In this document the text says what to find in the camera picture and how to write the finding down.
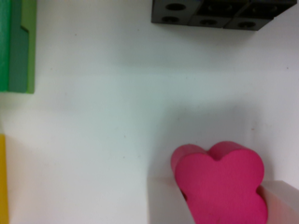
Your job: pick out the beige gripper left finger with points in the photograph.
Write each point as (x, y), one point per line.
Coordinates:
(166, 203)

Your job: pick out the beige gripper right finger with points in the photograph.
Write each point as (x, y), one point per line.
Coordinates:
(282, 202)

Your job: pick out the pink flower block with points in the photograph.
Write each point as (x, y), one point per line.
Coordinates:
(220, 185)

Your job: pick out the yellow block with hole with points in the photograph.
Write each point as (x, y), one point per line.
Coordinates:
(4, 214)

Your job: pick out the black cube cluster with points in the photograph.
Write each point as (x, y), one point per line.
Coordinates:
(250, 15)

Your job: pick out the green block with hole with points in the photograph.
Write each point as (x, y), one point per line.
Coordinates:
(18, 45)

